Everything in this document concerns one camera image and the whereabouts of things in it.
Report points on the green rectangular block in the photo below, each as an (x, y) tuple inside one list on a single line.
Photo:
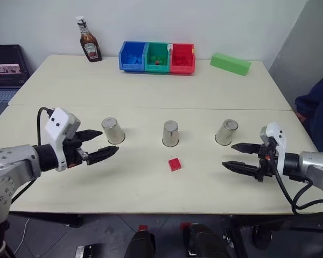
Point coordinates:
[(230, 64)]

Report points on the red plastic storage bin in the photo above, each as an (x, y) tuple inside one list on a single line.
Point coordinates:
[(181, 68)]

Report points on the person in dark blue clothes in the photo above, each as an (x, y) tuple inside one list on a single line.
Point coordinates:
[(320, 107)]

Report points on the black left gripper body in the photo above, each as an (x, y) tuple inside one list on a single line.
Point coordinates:
[(71, 151)]

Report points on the grey partition panel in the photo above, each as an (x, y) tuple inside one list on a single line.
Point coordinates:
[(301, 40)]

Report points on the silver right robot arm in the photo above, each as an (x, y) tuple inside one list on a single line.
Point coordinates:
[(312, 164)]

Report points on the green plastic storage bin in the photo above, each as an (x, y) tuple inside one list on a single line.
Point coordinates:
[(157, 67)]

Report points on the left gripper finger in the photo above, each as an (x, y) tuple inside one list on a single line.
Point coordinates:
[(90, 133), (102, 154)]

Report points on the ketchup bottle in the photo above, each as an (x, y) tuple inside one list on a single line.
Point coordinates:
[(90, 45)]

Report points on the dark rounded shape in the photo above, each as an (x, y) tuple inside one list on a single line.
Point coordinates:
[(204, 242), (140, 246)]

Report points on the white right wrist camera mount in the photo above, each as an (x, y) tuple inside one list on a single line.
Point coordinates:
[(278, 137)]

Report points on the small red brick on floor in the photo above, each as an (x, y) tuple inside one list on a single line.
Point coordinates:
[(143, 228)]

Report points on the open grey laptop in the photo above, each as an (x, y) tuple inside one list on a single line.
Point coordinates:
[(5, 67)]

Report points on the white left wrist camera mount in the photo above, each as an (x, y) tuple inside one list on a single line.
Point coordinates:
[(56, 126)]

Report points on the upturned steel cup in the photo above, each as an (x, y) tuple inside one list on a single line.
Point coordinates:
[(171, 135), (113, 133), (226, 134)]

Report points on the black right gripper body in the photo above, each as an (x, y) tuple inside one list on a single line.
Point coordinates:
[(265, 164)]

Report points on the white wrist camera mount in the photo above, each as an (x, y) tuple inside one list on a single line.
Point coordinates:
[(278, 137), (56, 126)]

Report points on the black caster wheel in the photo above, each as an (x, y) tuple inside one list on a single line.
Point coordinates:
[(261, 237)]

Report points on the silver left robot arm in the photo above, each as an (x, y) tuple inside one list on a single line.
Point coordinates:
[(13, 161)]

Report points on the red toy building brick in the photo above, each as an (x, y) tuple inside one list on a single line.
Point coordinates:
[(175, 164)]

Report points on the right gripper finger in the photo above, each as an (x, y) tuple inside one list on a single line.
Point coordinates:
[(247, 148), (242, 168)]

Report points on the blue plastic storage bin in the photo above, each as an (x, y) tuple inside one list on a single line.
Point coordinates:
[(132, 57)]

